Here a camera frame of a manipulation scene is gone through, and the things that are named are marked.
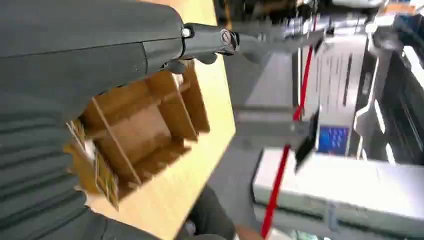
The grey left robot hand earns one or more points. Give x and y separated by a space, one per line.
73 49

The wooden card box with dividers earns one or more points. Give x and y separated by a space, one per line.
145 132

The grey ribbed left arm sleeve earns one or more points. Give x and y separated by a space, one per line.
33 185

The person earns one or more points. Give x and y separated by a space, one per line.
212 215

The red barrier belt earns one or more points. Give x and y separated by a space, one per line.
281 169

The person's hand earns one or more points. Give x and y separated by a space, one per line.
249 233

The white kiosk with blue screen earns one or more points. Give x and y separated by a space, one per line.
334 92

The white bench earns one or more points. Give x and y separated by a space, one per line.
341 188

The grey barrier post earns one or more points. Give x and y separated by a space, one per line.
268 130
275 41

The black machine frame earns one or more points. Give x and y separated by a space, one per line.
397 99

